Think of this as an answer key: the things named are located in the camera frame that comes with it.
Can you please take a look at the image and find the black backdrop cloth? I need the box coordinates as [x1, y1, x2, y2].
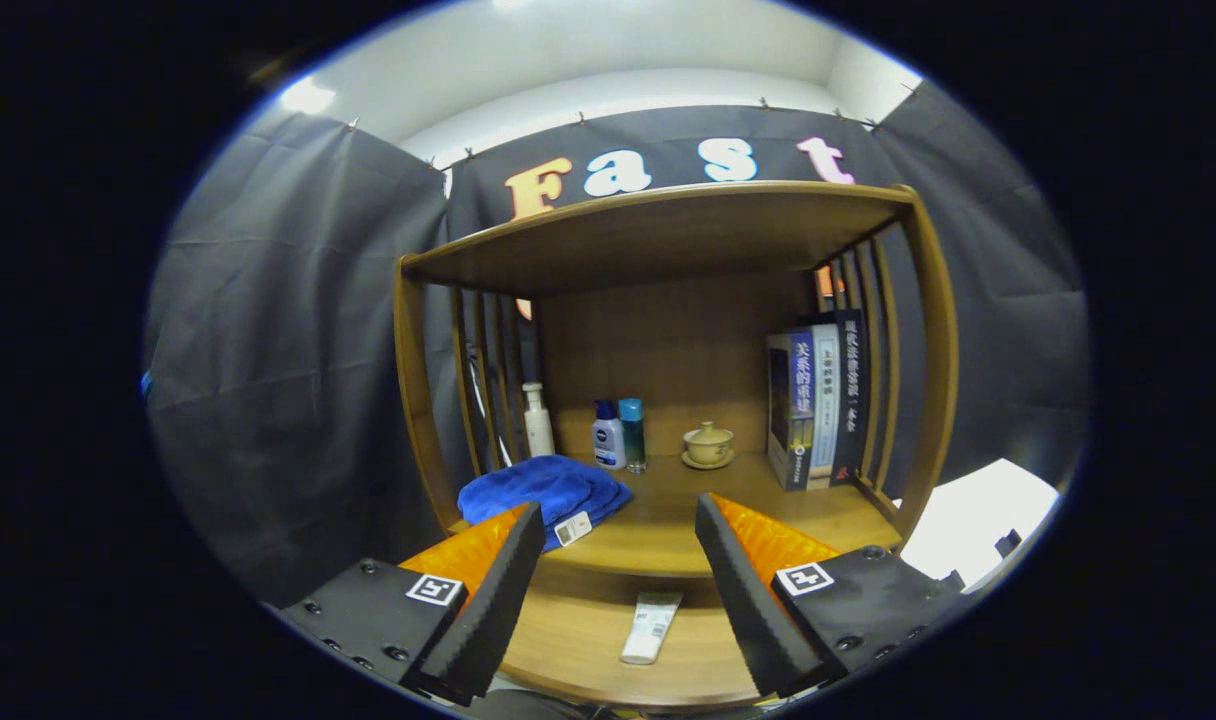
[146, 80, 1094, 611]

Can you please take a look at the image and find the blue towel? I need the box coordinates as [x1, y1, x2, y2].
[456, 455, 634, 551]

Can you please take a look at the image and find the white tube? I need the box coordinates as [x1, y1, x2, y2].
[620, 590, 685, 666]

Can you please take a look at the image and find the white bottle with blue cap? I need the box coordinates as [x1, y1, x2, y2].
[592, 400, 628, 471]

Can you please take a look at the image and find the white pump bottle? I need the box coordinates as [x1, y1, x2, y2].
[522, 381, 557, 459]

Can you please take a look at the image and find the wooden cabinet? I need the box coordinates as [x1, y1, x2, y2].
[393, 180, 961, 561]

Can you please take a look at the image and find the black spine book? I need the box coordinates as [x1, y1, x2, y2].
[830, 308, 872, 486]

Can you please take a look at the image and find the beige lidded teacup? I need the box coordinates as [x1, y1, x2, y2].
[683, 421, 735, 465]

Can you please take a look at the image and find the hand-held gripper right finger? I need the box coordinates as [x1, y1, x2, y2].
[693, 492, 974, 701]

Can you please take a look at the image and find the small ceiling light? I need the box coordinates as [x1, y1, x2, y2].
[278, 78, 337, 116]

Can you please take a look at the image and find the teal bottle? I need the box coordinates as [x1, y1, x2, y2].
[618, 398, 648, 475]

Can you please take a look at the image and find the light blue spine book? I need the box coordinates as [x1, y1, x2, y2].
[808, 322, 844, 489]

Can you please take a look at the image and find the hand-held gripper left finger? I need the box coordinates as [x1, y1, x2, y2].
[280, 500, 549, 706]

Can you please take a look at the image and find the wooden drawer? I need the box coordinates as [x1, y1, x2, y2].
[488, 570, 779, 713]

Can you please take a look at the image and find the wooden countertop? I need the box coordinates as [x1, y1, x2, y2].
[448, 450, 904, 581]

